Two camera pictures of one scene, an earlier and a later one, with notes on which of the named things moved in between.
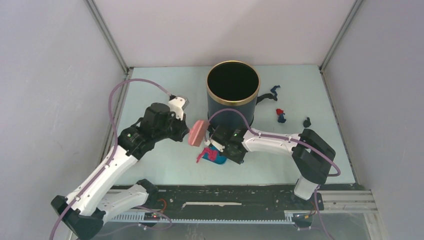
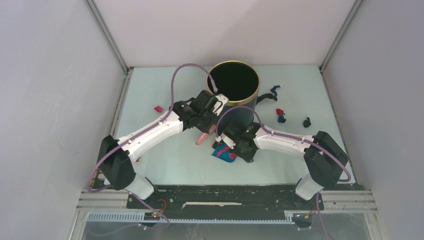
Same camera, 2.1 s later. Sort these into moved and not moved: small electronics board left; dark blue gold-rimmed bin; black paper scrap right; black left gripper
Moved: black left gripper
Not moved: small electronics board left; dark blue gold-rimmed bin; black paper scrap right
